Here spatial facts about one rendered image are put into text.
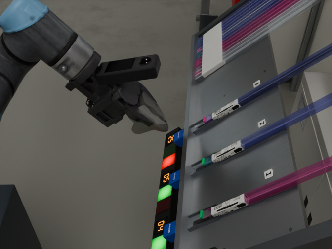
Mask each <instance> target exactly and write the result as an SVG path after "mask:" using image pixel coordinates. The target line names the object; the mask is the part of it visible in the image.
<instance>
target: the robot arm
mask: <svg viewBox="0 0 332 249"><path fill-rule="evenodd" d="M0 27H1V28H2V30H3V33H2V34H1V35H0V122H1V118H2V115H3V114H4V112H5V110H6V108H7V106H8V105H9V103H10V101H11V99H12V98H13V96H14V94H15V93H16V91H17V89H18V87H19V85H20V84H21V81H22V80H23V78H24V76H25V75H26V74H27V73H28V72H29V71H30V70H31V69H32V68H33V67H34V66H35V65H36V64H37V63H38V62H39V61H40V60H42V61H43V62H44V63H46V64H47V65H48V66H50V67H51V68H53V69H54V70H55V71H57V72H58V73H59V74H60V75H62V76H63V77H64V78H65V79H67V80H69V82H68V83H67V84H66V86H65V88H67V89H68V90H69V91H72V90H73V89H74V88H76V89H77V90H78V91H80V92H81V93H82V94H83V95H85V96H86V97H87V98H88V99H87V101H88V102H89V103H88V104H87V101H86V105H87V106H88V107H89V109H88V113H89V114H91V115H92V116H93V117H95V118H96V119H97V120H98V121H100V122H101V123H102V124H104V125H105V126H106V127H109V126H111V125H112V124H114V123H115V124H116V123H117V122H119V121H120V120H122V119H123V115H125V114H127V116H128V118H129V119H130V120H132V121H133V122H134V124H133V126H132V129H131V130H132V132H133V133H135V134H142V133H145V132H148V131H151V130H157V131H160V132H167V131H168V124H167V121H166V118H165V116H164V114H163V113H162V111H161V109H160V107H159V106H158V104H157V102H156V100H155V99H154V98H153V96H152V95H151V94H150V92H149V91H148V90H147V88H146V87H145V86H144V85H142V84H141V83H140V82H138V81H141V80H148V79H155V78H156V77H157V76H158V73H159V70H160V66H161V62H160V59H159V56H158V55H157V54H153V55H147V56H140V57H134V58H128V59H121V60H115V61H108V62H102V63H101V64H100V66H98V64H99V63H100V60H101V56H100V55H99V54H98V53H97V52H96V51H94V48H93V47H92V46H91V45H90V44H89V43H88V42H86V41H85V40H84V39H83V38H82V37H81V36H80V35H78V34H77V33H75V32H74V31H73V30H72V29H71V28H70V27H69V26H68V25H66V24H65V23H64V22H63V21H62V20H61V19H60V18H59V17H57V16H56V15H55V14H54V13H53V12H52V11H51V10H49V8H48V6H46V5H43V4H42V3H41V2H40V1H38V0H14V1H13V2H12V3H11V4H10V5H9V7H8V8H7V9H6V10H5V11H4V13H3V14H2V15H1V16H0ZM93 103H94V104H93ZM92 106H93V107H92Z"/></svg>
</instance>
